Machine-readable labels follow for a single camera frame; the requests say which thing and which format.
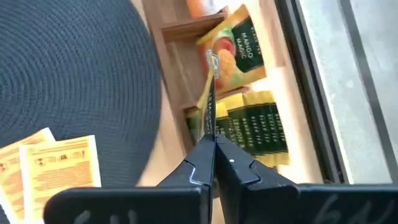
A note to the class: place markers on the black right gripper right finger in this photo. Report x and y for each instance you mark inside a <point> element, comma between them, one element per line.
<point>280,205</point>

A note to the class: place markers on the round dark woven placemat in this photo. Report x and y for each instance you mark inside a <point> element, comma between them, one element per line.
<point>77,62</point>

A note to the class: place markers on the lemon green tea packet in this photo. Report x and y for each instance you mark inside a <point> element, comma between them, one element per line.
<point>253,130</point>
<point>211,102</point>
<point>231,130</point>
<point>281,130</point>
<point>268,130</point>

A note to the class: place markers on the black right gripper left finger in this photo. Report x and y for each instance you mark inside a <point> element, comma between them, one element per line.
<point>140,205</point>

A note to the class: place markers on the orange white tea packet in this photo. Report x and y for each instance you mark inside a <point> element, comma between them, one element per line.
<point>59,174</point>
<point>200,7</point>
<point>11,174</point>

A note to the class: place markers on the mango orange tea packet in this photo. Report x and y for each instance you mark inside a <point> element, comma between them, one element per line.
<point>245,46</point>

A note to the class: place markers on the wooden tea holder box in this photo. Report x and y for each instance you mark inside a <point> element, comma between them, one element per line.
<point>183,62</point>

